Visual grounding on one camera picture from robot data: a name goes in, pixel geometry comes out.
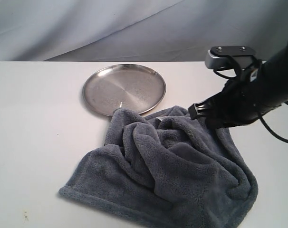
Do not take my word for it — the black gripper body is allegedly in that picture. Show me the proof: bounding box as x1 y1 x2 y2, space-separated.
205 78 284 129

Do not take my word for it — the black cable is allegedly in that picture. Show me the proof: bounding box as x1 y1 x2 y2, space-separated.
212 57 288 144

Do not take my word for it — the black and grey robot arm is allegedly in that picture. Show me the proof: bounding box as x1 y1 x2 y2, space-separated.
188 43 288 129

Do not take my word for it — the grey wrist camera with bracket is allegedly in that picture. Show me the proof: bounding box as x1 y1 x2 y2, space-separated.
205 46 262 81

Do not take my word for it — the round stainless steel plate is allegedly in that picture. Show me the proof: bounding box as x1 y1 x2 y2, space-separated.
82 64 166 116

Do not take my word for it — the grey-blue fleece towel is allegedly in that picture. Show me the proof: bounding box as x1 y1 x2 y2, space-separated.
59 106 259 228

